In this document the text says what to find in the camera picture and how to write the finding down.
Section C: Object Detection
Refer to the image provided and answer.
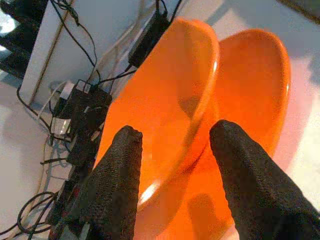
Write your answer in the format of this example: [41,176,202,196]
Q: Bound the black power strip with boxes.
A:
[47,134,101,240]

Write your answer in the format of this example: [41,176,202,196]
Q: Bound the black power adapter brick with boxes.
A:
[128,12,171,68]

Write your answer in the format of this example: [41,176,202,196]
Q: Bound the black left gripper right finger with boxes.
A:
[209,119,320,240]

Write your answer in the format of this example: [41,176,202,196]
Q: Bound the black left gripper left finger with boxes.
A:
[79,124,144,240]

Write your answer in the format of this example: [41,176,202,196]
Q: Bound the orange plastic bowl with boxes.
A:
[93,16,221,208]

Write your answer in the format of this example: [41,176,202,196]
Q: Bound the orange plastic plate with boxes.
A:
[134,28,292,240]

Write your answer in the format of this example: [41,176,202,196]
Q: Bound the black charger box white labels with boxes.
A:
[51,79,112,141]

